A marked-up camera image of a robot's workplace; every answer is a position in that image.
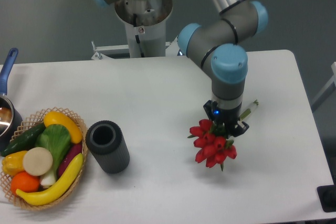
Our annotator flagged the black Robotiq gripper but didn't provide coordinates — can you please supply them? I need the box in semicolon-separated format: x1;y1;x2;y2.
203;100;249;137

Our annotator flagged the red tulip bouquet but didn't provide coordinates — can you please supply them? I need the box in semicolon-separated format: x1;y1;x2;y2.
187;99;259;172

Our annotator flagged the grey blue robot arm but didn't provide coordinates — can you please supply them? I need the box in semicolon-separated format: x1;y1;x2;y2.
94;0;268;137

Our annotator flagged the dark grey ribbed vase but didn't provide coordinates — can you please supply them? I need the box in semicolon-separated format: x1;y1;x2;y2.
86;120;130;174

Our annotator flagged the black device at edge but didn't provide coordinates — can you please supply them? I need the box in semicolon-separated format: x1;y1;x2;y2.
317;185;335;212

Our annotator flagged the purple eggplant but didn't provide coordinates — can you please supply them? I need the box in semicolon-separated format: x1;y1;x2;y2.
57;143;82;178

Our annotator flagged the green bok choy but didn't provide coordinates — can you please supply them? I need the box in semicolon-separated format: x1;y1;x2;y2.
35;124;71;189

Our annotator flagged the woven wicker basket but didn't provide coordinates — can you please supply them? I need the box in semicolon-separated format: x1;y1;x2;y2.
1;107;88;211

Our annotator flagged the beige round disc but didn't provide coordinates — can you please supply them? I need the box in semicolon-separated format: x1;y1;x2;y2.
23;147;53;176

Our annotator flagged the green cucumber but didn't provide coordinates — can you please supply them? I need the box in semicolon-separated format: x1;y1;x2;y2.
1;123;46;157

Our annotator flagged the yellow banana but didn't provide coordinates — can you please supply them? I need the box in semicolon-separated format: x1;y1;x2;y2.
16;153;84;206

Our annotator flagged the orange fruit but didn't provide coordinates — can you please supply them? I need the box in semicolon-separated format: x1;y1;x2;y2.
10;172;40;195

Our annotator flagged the yellow bell pepper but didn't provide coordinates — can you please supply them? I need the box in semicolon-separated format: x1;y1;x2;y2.
2;151;28;176

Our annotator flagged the white frame at right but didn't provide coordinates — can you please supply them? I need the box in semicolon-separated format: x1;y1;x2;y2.
310;62;335;113

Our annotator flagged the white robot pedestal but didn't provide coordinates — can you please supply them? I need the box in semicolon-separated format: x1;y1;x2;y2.
92;0;173;59

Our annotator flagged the blue handled saucepan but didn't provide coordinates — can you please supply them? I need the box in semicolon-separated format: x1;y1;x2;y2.
1;48;22;151

